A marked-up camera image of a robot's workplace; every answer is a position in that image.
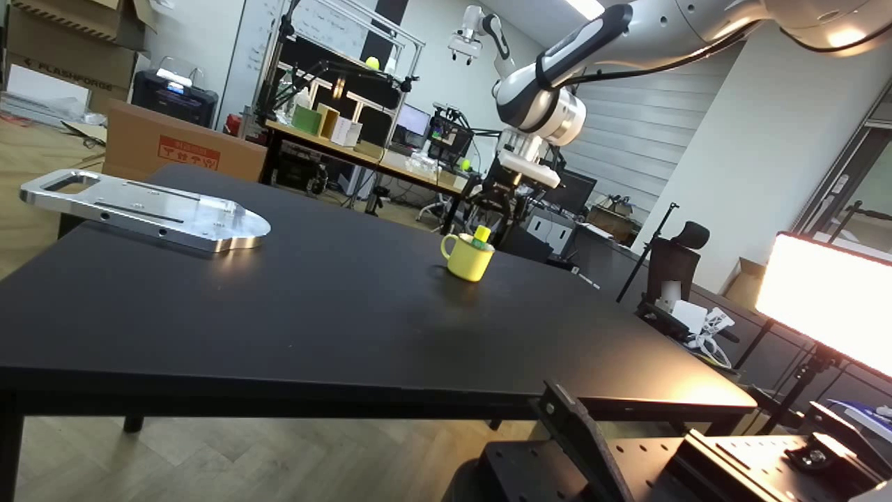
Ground bright monitor screen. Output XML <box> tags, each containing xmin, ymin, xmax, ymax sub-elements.
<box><xmin>751</xmin><ymin>231</ymin><xmax>892</xmax><ymax>380</ymax></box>

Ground yellow mug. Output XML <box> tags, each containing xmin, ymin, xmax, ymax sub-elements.
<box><xmin>436</xmin><ymin>231</ymin><xmax>496</xmax><ymax>285</ymax></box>

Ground black computer monitor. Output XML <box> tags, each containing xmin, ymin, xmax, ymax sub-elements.
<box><xmin>545</xmin><ymin>166</ymin><xmax>598</xmax><ymax>218</ymax></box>

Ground stacked plain cardboard boxes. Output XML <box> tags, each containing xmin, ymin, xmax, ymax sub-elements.
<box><xmin>2</xmin><ymin>0</ymin><xmax>148</xmax><ymax>95</ymax></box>

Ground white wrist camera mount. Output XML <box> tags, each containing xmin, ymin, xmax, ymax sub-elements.
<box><xmin>496</xmin><ymin>137</ymin><xmax>565</xmax><ymax>193</ymax></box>

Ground cardboard box with orange label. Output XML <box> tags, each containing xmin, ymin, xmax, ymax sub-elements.
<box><xmin>102</xmin><ymin>98</ymin><xmax>269</xmax><ymax>183</ymax></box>

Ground long ceiling light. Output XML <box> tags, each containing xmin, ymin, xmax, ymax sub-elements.
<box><xmin>565</xmin><ymin>0</ymin><xmax>608</xmax><ymax>21</ymax></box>

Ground black 3D printer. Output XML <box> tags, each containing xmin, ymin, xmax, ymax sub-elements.
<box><xmin>427</xmin><ymin>102</ymin><xmax>477</xmax><ymax>171</ymax></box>

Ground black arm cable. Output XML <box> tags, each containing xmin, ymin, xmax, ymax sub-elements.
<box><xmin>574</xmin><ymin>16</ymin><xmax>892</xmax><ymax>88</ymax></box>

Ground white metal frame rack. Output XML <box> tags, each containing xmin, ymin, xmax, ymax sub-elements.
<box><xmin>275</xmin><ymin>0</ymin><xmax>428</xmax><ymax>95</ymax></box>

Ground long wooden workbench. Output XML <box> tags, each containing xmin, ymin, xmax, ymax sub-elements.
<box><xmin>261</xmin><ymin>119</ymin><xmax>510</xmax><ymax>235</ymax></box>

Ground white box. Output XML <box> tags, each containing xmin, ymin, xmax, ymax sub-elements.
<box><xmin>329</xmin><ymin>115</ymin><xmax>363</xmax><ymax>150</ymax></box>

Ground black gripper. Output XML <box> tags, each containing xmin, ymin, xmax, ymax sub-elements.
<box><xmin>473</xmin><ymin>161</ymin><xmax>540</xmax><ymax>244</ymax></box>

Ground black office chair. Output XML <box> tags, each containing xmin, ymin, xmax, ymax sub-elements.
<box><xmin>636</xmin><ymin>221</ymin><xmax>712</xmax><ymax>318</ymax></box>

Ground green box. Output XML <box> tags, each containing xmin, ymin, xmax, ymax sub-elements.
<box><xmin>290</xmin><ymin>102</ymin><xmax>325</xmax><ymax>140</ymax></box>

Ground black case with handle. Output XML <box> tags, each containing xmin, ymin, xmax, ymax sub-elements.
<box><xmin>131</xmin><ymin>65</ymin><xmax>220</xmax><ymax>130</ymax></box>

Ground silver metal plate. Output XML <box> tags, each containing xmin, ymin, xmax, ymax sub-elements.
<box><xmin>18</xmin><ymin>166</ymin><xmax>272</xmax><ymax>260</ymax></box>

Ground dark shelf unit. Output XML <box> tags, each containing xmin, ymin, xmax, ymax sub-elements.
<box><xmin>795</xmin><ymin>80</ymin><xmax>892</xmax><ymax>244</ymax></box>

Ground black metal camera bracket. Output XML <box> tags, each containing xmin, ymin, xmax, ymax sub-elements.
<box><xmin>477</xmin><ymin>380</ymin><xmax>892</xmax><ymax>502</ymax></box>

